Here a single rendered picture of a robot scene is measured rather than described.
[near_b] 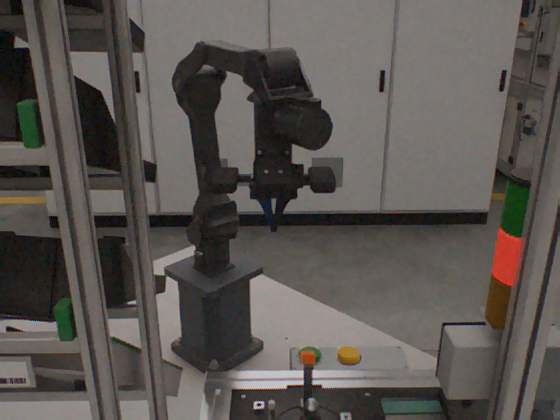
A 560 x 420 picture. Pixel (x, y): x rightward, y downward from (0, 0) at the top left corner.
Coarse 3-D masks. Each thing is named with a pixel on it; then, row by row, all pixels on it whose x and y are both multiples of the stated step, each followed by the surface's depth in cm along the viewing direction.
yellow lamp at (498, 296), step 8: (496, 280) 52; (496, 288) 52; (504, 288) 51; (488, 296) 54; (496, 296) 52; (504, 296) 52; (488, 304) 54; (496, 304) 53; (504, 304) 52; (488, 312) 54; (496, 312) 53; (504, 312) 52; (488, 320) 54; (496, 320) 53; (504, 320) 52
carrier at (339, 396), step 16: (240, 400) 85; (256, 400) 85; (272, 400) 70; (288, 400) 85; (320, 400) 85; (336, 400) 85; (352, 400) 85; (368, 400) 85; (240, 416) 82; (256, 416) 82; (272, 416) 70; (288, 416) 79; (304, 416) 74; (320, 416) 74; (336, 416) 79; (352, 416) 82; (368, 416) 82; (384, 416) 82
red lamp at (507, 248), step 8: (504, 240) 50; (512, 240) 50; (520, 240) 49; (496, 248) 52; (504, 248) 51; (512, 248) 50; (496, 256) 52; (504, 256) 51; (512, 256) 50; (496, 264) 52; (504, 264) 51; (512, 264) 50; (496, 272) 52; (504, 272) 51; (512, 272) 50; (504, 280) 51; (512, 280) 51
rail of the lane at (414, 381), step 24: (216, 384) 90; (240, 384) 90; (264, 384) 90; (288, 384) 89; (312, 384) 90; (336, 384) 90; (360, 384) 90; (384, 384) 90; (408, 384) 90; (432, 384) 90
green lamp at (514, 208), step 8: (512, 184) 49; (512, 192) 49; (520, 192) 48; (528, 192) 47; (504, 200) 50; (512, 200) 49; (520, 200) 48; (504, 208) 50; (512, 208) 49; (520, 208) 48; (504, 216) 50; (512, 216) 49; (520, 216) 48; (504, 224) 50; (512, 224) 49; (520, 224) 49; (504, 232) 50; (512, 232) 49; (520, 232) 49
